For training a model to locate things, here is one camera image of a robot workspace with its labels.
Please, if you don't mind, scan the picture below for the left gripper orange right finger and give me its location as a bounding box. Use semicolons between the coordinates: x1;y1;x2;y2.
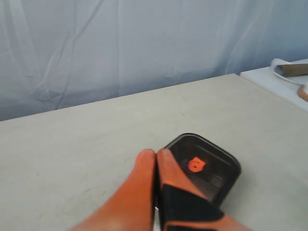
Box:
157;149;245;231

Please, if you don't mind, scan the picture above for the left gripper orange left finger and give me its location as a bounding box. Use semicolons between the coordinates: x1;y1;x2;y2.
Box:
71;149;156;231

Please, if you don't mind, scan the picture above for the dark lid with orange seal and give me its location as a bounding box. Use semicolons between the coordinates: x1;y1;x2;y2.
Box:
165;133;242;207

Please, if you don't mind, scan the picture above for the white side table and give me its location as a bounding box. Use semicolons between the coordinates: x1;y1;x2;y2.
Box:
240;59;308;111

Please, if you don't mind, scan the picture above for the brown round object on side table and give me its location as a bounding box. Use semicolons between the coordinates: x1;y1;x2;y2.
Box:
297;83;308;102

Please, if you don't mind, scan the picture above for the blue-grey backdrop cloth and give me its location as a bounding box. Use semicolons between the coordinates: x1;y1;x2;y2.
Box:
0;0;308;120

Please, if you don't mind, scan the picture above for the grey tube on side table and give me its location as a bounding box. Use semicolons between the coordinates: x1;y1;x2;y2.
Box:
274;64;308;77

